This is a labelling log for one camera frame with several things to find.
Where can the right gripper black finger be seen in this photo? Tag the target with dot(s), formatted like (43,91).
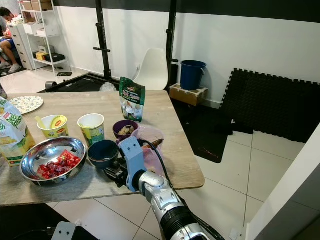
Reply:
(110,182)
(109,170)

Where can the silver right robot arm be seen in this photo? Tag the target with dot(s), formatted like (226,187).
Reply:
(167,200)

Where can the purple bowl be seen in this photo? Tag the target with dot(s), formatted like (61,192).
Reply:
(120,136)

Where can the pink plastic container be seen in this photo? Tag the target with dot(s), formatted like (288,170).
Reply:
(157,162)

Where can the yellow Maggi noodle cup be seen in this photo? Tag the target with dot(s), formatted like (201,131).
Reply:
(91,131)

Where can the beige food pieces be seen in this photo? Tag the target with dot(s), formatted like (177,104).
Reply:
(126,129)

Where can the steel bowl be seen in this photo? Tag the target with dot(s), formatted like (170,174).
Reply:
(45,150)

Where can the yellow Maggi cup peeled lid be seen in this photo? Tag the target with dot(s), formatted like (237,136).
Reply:
(55,129)

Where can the green snack pouch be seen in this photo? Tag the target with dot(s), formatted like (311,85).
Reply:
(132,100)

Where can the small clear plastic bag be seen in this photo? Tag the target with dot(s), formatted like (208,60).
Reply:
(107,87)

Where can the yellow plastic fork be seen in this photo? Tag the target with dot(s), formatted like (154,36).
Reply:
(40,122)

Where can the Deeli Fresh food bag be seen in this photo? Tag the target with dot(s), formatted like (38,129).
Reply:
(14,137)

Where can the grey metal cylinder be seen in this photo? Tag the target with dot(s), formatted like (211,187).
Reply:
(50,85)

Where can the floral patterned plate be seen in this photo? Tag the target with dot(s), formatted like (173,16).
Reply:
(27,104)

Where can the wooden crate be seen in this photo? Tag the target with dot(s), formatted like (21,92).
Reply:
(189,96)

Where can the white plastic chair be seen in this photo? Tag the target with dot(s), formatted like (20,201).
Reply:
(152,70)

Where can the black steel power rack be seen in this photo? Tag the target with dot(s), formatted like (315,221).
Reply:
(102,50)

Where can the white shelf rack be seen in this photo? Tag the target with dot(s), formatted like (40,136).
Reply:
(50,62)

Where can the blue plastic bucket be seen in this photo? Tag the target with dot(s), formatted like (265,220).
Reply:
(192,75)

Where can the flat black box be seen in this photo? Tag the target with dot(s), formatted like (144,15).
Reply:
(55,57)

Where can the small yellow box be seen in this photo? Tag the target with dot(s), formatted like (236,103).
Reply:
(41,55)

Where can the white drawer cabinet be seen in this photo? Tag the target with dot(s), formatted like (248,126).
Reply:
(24,47)

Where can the white storage box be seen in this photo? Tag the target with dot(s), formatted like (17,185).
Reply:
(42,27)

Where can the seated person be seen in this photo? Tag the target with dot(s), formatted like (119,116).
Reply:
(7,47)

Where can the black foam puzzle mat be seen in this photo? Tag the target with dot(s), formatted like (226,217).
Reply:
(270,105)

